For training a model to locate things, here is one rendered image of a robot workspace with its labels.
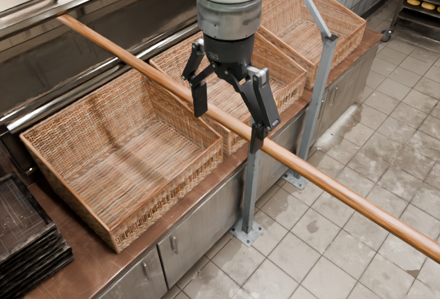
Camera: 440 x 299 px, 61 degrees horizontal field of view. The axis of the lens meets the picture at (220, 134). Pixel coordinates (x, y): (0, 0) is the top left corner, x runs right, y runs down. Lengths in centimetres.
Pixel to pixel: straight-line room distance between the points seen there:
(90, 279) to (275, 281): 93
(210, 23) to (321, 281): 165
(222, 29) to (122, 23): 108
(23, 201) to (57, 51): 52
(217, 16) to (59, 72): 103
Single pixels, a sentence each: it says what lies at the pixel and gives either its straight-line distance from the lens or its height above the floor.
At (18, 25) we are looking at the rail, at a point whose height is 125.
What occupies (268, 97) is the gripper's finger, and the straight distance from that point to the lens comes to 57.
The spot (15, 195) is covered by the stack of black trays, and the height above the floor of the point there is 80.
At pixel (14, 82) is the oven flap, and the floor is 102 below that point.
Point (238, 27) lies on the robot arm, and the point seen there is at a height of 154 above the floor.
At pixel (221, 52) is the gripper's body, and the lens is 54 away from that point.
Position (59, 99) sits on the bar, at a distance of 104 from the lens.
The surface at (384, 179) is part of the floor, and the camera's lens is 245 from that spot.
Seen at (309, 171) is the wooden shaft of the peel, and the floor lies 120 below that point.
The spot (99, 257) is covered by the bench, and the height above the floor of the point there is 58.
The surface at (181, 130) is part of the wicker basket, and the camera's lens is 166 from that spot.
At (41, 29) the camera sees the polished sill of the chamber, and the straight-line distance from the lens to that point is 139.
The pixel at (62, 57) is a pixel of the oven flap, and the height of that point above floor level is 103.
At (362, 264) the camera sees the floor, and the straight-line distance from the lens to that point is 210.
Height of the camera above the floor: 180
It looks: 46 degrees down
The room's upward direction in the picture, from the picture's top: straight up
